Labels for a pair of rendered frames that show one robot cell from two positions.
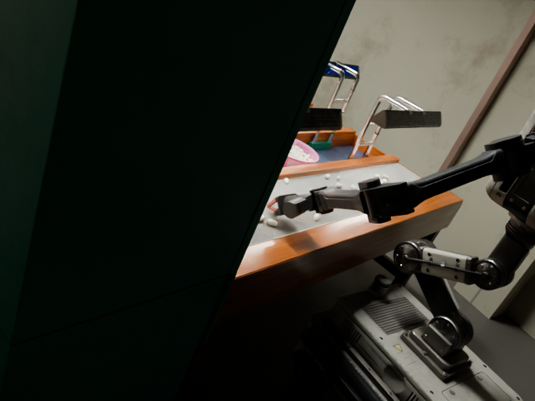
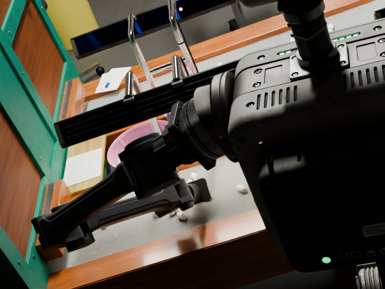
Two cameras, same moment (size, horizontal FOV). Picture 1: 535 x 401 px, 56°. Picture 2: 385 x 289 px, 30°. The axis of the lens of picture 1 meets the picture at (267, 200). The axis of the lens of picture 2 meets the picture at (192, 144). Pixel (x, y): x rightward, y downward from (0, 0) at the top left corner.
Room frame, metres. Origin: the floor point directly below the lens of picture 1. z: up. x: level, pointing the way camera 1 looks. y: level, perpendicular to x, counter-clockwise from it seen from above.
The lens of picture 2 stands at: (0.99, -1.67, 2.08)
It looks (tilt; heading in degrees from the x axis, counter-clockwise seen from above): 33 degrees down; 68
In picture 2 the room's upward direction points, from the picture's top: 24 degrees counter-clockwise
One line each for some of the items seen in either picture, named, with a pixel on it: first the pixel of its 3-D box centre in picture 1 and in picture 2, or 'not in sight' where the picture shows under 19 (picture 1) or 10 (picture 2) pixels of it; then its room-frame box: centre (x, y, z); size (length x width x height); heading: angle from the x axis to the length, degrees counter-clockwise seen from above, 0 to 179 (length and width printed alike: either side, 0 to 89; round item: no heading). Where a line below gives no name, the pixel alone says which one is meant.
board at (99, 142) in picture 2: not in sight; (85, 162); (1.47, 0.50, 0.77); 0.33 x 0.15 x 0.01; 57
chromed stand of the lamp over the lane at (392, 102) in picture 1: (381, 142); not in sight; (2.51, -0.41, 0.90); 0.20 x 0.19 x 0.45; 147
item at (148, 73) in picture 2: not in sight; (173, 69); (1.91, 0.45, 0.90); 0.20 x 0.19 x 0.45; 147
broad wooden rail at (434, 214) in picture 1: (361, 237); (353, 213); (1.86, -0.41, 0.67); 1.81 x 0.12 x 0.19; 147
